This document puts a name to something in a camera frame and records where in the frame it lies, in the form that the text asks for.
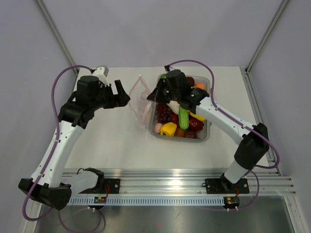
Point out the aluminium frame post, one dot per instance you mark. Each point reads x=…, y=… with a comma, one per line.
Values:
x=267, y=35
x=55, y=32

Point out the clear pink zip top bag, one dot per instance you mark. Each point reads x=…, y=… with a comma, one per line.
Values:
x=139, y=105

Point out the clear plastic food container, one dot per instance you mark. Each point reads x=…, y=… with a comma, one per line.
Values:
x=196, y=132

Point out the slotted white cable duct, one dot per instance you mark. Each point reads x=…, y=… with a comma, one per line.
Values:
x=146, y=201

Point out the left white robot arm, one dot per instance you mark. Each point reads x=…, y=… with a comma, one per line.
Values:
x=45, y=186

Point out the orange peach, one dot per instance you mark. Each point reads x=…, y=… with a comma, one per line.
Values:
x=200, y=85

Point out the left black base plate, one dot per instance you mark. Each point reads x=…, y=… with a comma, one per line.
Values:
x=112, y=186

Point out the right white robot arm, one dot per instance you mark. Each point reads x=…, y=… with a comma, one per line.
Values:
x=251, y=139

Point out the green bitter gourd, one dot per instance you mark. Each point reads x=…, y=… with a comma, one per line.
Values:
x=183, y=117

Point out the aluminium mounting rail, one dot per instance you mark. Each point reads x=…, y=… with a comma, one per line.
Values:
x=188, y=182

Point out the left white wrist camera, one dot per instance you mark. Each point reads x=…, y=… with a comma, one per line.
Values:
x=102, y=73

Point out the dark red grape bunch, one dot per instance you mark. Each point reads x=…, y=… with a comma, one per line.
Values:
x=163, y=113

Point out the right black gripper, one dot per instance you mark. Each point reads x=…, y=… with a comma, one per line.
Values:
x=156, y=95

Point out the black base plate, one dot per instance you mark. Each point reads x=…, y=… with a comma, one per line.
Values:
x=112, y=186
x=216, y=185

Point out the yellow bell pepper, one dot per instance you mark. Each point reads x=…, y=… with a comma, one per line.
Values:
x=168, y=129

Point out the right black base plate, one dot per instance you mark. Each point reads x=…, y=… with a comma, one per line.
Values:
x=216, y=185

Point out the pink egg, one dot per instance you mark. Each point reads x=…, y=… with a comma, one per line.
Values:
x=157, y=127

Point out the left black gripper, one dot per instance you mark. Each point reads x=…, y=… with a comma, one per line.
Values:
x=122, y=98

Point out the dark red apple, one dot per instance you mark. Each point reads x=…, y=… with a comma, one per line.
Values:
x=190, y=134

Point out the right aluminium frame post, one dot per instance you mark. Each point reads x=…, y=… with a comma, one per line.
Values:
x=267, y=35

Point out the red bell pepper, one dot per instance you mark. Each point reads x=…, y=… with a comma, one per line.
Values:
x=195, y=124

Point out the left aluminium frame post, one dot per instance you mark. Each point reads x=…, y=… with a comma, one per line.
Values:
x=55, y=32

